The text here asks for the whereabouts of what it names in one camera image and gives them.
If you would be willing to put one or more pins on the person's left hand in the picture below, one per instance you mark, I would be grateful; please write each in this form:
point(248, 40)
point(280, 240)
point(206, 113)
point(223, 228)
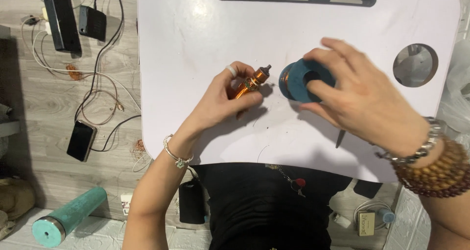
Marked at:
point(211, 106)

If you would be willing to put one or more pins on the person's right hand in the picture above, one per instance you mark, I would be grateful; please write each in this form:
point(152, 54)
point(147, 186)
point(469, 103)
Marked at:
point(371, 103)

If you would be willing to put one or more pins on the small black blade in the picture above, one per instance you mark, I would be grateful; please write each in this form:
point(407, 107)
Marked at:
point(340, 139)

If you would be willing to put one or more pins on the flat black object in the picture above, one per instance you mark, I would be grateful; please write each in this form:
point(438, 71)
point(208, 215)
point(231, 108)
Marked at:
point(368, 188)

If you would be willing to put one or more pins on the clear plastic bag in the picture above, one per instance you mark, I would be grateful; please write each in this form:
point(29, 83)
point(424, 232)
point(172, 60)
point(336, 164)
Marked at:
point(457, 88)

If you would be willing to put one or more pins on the black fabric pouch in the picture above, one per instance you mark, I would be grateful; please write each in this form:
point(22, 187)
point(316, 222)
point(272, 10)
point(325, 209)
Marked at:
point(191, 202)

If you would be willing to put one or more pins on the small blue capped bottle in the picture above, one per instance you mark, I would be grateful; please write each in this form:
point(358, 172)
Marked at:
point(387, 216)

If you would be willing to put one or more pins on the person's black shirt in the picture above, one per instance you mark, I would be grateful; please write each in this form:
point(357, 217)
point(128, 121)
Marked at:
point(264, 213)

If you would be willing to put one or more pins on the beige labelled box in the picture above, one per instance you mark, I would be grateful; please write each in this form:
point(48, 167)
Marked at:
point(366, 223)

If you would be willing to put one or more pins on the small white box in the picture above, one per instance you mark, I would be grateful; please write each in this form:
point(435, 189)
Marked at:
point(126, 204)

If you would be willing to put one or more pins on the black smartphone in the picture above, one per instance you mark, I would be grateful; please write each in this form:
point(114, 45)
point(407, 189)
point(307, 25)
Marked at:
point(81, 140)

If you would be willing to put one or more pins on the black power adapter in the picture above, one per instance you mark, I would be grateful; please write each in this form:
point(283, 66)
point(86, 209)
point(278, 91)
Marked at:
point(92, 23)

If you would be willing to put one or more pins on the black power strip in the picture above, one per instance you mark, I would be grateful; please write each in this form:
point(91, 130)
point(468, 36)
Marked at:
point(61, 18)

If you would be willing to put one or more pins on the teal cylindrical flask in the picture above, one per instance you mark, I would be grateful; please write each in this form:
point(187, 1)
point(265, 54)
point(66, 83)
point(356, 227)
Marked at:
point(69, 217)

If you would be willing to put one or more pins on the grey furniture edge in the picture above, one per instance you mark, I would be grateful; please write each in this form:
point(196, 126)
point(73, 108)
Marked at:
point(7, 127)

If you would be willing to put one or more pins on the beige cloth heap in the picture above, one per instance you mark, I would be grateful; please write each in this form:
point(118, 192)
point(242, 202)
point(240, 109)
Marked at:
point(14, 198)

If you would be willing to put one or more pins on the white wall plugs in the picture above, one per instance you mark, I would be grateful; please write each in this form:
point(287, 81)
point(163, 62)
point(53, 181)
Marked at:
point(47, 22)

